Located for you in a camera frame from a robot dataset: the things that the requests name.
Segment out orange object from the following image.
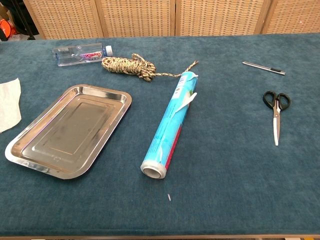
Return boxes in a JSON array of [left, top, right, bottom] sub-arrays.
[[0, 18, 17, 38]]

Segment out silver and black pen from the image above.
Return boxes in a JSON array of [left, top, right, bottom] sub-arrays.
[[241, 61, 286, 76]]

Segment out wicker folding screen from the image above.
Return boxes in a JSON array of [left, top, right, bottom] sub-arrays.
[[22, 0, 320, 40]]

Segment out blue cling film roll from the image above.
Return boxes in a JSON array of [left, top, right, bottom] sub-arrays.
[[140, 70, 200, 180]]

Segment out braided camouflage rope bundle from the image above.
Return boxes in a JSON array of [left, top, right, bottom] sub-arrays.
[[101, 53, 200, 83]]

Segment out clear plastic water bottle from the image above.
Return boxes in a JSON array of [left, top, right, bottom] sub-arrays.
[[52, 42, 114, 67]]

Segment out black tripod stand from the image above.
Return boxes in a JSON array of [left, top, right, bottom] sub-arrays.
[[11, 0, 37, 41]]

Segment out white paper sheet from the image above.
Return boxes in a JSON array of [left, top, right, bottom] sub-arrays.
[[0, 77, 23, 134]]

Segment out teal carpet table cover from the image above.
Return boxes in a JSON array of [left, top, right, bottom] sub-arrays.
[[0, 33, 320, 237]]

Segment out silver metal tray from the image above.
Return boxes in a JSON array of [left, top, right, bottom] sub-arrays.
[[4, 84, 133, 180]]

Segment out black handled scissors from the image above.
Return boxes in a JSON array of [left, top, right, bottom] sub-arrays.
[[262, 90, 292, 147]]

